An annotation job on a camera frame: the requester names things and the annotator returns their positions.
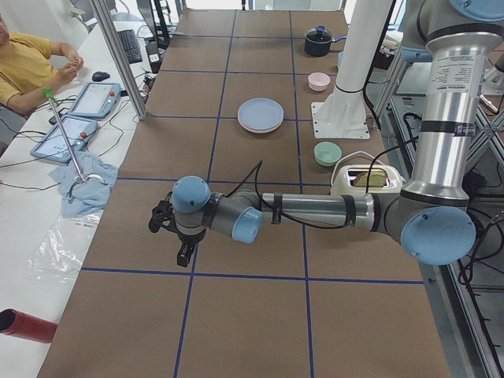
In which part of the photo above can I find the teach pendant tablet near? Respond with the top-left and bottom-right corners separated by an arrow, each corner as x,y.
30,114 -> 99,165

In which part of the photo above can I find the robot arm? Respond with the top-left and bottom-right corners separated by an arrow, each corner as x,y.
167,1 -> 503,267

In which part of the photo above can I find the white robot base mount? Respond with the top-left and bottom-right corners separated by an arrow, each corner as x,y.
311,0 -> 394,139

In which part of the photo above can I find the clear plastic bag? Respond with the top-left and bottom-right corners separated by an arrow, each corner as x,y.
23,212 -> 102,287

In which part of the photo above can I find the blue plate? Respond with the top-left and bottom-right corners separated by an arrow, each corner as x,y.
238,98 -> 284,121

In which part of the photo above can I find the person in yellow shirt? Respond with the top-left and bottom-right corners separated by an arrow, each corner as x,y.
1,20 -> 83,116

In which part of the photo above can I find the green bowl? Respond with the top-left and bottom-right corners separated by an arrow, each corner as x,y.
313,141 -> 343,167

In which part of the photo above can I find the metal grabber stick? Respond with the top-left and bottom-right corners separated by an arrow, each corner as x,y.
43,87 -> 106,203

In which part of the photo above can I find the teach pendant tablet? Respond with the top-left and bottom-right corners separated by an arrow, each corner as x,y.
68,82 -> 120,120
30,114 -> 99,165

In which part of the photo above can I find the dark blue cooking pot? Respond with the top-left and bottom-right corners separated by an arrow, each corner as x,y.
304,25 -> 347,57

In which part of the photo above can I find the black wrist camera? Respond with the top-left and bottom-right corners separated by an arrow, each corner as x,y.
148,191 -> 177,233

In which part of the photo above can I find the cream toaster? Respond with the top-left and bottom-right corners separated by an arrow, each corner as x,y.
330,150 -> 406,197

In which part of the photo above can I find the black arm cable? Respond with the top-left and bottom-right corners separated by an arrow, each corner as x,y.
226,160 -> 418,230

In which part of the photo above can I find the teach pendant tablet far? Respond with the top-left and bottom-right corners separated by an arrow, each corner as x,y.
68,82 -> 120,120

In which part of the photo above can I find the beige plate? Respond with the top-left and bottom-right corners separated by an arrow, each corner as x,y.
240,123 -> 281,135

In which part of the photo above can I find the black computer mouse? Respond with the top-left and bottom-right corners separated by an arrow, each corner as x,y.
91,71 -> 110,82

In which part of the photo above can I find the black keyboard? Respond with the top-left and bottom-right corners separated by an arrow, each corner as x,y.
117,29 -> 143,64

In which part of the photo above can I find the toast slice in toaster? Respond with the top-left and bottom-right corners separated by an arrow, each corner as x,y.
352,169 -> 387,188

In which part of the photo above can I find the aluminium frame post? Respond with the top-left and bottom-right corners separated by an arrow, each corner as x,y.
90,0 -> 147,120

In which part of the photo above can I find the light blue cloth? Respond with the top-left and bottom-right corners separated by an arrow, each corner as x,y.
50,151 -> 118,217

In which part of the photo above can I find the red cylinder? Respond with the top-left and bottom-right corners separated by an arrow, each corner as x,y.
1,309 -> 57,343

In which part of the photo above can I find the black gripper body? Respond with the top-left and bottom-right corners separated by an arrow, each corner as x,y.
175,224 -> 206,252

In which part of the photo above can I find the pink bowl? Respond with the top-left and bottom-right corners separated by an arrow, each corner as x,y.
308,72 -> 331,92

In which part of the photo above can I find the light blue cup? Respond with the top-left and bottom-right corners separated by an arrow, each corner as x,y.
337,51 -> 344,70

